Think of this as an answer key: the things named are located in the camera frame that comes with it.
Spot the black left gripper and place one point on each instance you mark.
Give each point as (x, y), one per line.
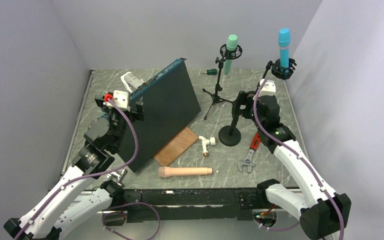
(138, 115)

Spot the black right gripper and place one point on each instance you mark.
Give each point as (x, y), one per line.
(244, 98)

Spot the black round-base microphone stand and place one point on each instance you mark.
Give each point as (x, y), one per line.
(230, 135)

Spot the black tripod microphone stand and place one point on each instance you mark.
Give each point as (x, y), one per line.
(216, 99)

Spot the green microphone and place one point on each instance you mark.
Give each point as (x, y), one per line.
(231, 45)

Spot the beige microphone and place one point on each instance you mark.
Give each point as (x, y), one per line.
(166, 172)

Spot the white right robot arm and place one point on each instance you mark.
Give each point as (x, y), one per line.
(321, 212)

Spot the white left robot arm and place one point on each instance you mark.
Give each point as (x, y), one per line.
(54, 217)

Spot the blue microphone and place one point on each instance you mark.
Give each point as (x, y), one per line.
(284, 39)

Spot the white plastic faucet fitting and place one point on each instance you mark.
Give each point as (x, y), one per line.
(205, 142)

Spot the chrome faucet fitting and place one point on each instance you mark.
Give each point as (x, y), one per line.
(117, 176)

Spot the wooden board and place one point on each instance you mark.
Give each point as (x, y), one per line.
(176, 146)

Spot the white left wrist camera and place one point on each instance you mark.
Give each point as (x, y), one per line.
(119, 98)

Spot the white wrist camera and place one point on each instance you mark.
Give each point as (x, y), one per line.
(119, 98)
(268, 89)

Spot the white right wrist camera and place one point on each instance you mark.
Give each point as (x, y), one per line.
(268, 89)

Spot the white metal bracket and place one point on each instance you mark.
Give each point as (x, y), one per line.
(131, 82)

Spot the green handled screwdriver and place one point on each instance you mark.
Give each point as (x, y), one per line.
(210, 72)

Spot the black round-base shock-mount stand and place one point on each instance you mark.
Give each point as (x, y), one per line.
(280, 72)

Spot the red handled adjustable wrench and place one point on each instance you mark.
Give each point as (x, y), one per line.
(247, 161)

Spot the dark blue-edged network switch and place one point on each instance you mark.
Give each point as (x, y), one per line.
(169, 105)

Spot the black mounting base rail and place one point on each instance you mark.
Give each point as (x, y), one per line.
(140, 205)

